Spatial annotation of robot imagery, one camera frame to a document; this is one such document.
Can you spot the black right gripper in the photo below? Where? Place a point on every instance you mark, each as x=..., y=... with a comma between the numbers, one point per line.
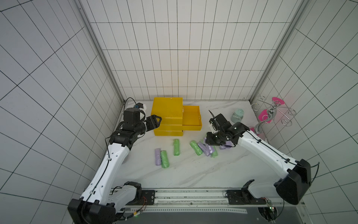
x=217, y=136

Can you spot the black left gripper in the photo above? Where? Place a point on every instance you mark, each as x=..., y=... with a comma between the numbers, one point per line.
x=154, y=123

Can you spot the purple bag roll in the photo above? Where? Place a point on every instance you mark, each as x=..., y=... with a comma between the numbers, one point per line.
x=158, y=160
x=204, y=149
x=227, y=145
x=210, y=149

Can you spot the green bag roll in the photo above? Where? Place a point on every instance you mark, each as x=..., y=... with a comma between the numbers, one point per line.
x=214, y=153
x=176, y=145
x=196, y=148
x=164, y=159

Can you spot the yellow drawer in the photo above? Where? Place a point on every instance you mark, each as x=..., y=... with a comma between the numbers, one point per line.
x=191, y=118

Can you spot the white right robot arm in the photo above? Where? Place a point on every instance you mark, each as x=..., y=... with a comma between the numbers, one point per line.
x=286, y=177

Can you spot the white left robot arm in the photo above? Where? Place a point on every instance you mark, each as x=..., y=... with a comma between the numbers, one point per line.
x=99, y=204

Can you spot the yellow plastic drawer cabinet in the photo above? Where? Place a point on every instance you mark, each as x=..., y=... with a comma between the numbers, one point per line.
x=171, y=112

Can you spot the green glass jar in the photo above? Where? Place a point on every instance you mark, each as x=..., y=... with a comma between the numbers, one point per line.
x=237, y=115

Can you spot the pink cup on stand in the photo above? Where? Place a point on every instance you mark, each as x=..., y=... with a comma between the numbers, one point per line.
x=266, y=116

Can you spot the chrome cup holder stand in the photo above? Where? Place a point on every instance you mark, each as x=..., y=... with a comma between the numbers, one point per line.
x=285, y=113

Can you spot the pink cup upper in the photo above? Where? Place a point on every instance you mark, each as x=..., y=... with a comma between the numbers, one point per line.
x=278, y=101

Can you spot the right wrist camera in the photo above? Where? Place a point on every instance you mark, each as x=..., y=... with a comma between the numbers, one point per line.
x=214, y=125

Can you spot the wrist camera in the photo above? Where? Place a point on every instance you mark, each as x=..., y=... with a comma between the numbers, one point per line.
x=140, y=106
x=214, y=125

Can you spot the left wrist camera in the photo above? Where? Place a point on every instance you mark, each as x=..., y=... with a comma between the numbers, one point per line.
x=140, y=106

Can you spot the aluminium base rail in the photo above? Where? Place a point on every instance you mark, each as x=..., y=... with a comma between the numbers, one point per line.
x=183, y=197

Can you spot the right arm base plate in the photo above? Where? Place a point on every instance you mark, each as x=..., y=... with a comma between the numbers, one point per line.
x=243, y=197

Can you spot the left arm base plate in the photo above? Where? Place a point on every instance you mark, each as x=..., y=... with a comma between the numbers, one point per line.
x=146, y=197

